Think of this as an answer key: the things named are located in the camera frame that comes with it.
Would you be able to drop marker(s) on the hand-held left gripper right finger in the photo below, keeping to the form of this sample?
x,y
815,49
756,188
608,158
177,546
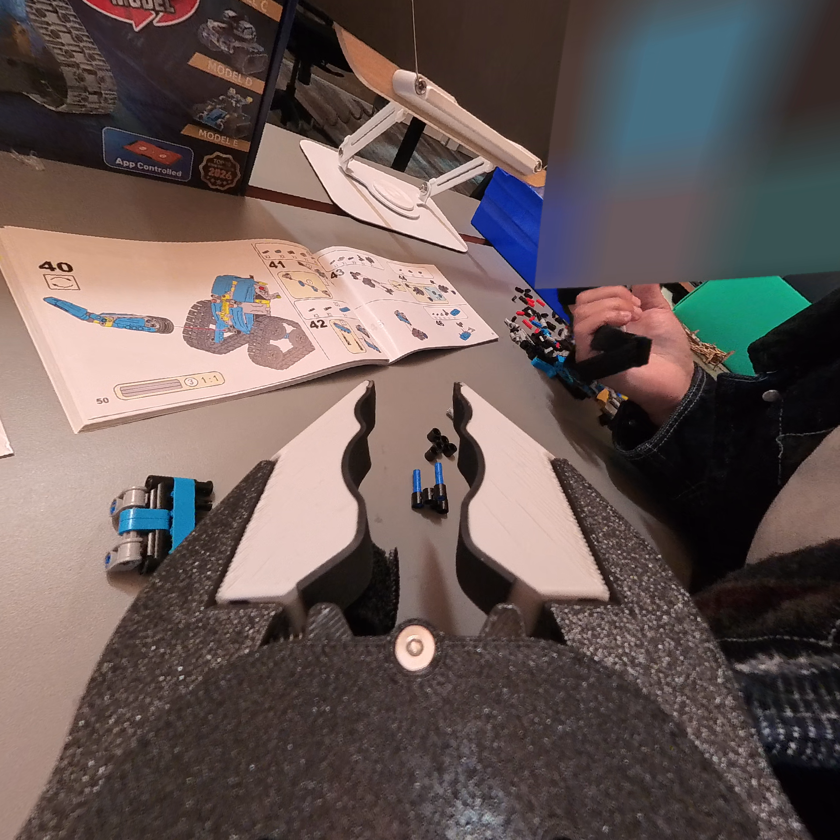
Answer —
x,y
525,518

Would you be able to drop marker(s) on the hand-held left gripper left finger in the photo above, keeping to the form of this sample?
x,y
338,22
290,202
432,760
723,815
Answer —
x,y
302,512

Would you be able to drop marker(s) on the person's right forearm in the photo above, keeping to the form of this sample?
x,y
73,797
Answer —
x,y
709,433

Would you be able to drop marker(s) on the grey desk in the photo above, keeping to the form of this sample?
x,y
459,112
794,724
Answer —
x,y
52,472

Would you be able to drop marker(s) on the person's right hand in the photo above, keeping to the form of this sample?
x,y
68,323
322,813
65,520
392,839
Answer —
x,y
656,321

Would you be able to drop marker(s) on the pile of small brick parts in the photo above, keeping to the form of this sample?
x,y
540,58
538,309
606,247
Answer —
x,y
538,328

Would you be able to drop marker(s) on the straw coloured scraps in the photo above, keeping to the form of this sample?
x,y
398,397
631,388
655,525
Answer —
x,y
705,348

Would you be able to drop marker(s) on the black connector with blue pin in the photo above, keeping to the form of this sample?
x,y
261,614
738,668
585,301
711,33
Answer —
x,y
438,497

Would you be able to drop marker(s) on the blue black brick pin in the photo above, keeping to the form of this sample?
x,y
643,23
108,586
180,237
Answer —
x,y
417,489

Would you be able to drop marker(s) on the cluster of small black bushes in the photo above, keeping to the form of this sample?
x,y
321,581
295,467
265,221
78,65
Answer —
x,y
441,443

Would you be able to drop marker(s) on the green mat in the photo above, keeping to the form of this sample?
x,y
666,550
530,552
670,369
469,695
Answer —
x,y
741,308

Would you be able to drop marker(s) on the blue grey brick assembly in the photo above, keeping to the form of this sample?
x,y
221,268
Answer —
x,y
143,518

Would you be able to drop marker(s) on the blue plastic bin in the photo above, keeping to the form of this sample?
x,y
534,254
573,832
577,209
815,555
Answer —
x,y
505,216

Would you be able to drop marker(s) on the person's leg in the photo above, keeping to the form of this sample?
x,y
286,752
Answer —
x,y
807,499

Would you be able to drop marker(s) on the open instruction booklet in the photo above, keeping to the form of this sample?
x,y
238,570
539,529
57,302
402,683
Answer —
x,y
164,289

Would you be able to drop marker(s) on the white laptop stand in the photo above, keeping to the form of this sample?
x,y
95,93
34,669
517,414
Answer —
x,y
394,203

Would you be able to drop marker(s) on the dark patterned garment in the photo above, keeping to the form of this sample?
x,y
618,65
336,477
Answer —
x,y
787,623

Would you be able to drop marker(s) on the wooden panel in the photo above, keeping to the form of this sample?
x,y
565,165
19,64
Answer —
x,y
367,59

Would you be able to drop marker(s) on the black chair base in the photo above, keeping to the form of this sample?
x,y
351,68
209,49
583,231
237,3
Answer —
x,y
312,59

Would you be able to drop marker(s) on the clear plastic wrap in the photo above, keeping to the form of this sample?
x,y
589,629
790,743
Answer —
x,y
23,161

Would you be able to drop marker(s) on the dark blue toy box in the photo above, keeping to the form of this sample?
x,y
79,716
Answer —
x,y
131,72

